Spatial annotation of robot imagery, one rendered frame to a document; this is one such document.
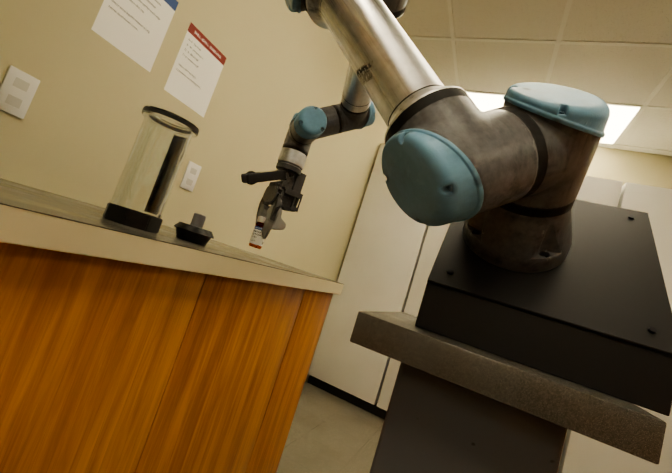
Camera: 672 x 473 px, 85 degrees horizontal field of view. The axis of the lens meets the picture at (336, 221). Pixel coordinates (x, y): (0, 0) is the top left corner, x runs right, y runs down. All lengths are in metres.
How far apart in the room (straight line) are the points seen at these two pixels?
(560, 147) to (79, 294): 0.64
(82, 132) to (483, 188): 1.20
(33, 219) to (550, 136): 0.58
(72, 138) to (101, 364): 0.82
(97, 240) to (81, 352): 0.18
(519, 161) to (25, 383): 0.66
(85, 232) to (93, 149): 0.86
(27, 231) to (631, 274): 0.76
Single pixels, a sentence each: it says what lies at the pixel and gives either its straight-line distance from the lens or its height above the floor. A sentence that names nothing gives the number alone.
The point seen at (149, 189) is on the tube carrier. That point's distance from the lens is 0.77.
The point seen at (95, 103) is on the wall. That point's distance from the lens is 1.40.
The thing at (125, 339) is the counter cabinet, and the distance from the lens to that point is 0.71.
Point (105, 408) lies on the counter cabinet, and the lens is 0.75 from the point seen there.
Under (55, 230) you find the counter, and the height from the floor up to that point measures 0.92.
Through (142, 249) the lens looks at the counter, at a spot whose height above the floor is 0.92.
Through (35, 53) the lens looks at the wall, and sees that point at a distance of 1.33.
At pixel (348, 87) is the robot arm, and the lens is 0.93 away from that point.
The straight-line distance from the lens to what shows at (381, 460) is 0.57.
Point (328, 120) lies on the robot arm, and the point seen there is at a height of 1.33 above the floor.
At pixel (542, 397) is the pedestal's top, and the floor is 0.92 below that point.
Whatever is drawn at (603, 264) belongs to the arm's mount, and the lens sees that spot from 0.65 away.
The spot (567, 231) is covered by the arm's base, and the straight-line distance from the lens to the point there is 0.60.
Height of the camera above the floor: 0.98
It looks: 7 degrees up
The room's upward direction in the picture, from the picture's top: 18 degrees clockwise
